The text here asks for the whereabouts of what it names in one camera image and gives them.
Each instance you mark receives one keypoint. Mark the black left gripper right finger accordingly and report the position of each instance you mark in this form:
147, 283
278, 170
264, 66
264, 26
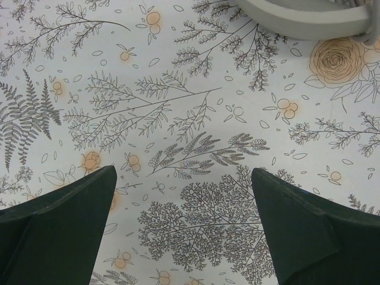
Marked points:
313, 240

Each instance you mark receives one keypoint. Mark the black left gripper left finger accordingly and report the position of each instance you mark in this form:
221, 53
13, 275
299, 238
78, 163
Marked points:
55, 238

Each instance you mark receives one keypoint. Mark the white grey headphones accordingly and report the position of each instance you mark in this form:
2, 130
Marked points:
317, 20

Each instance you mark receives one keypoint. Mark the floral patterned table mat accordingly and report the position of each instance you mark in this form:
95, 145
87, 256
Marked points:
184, 99

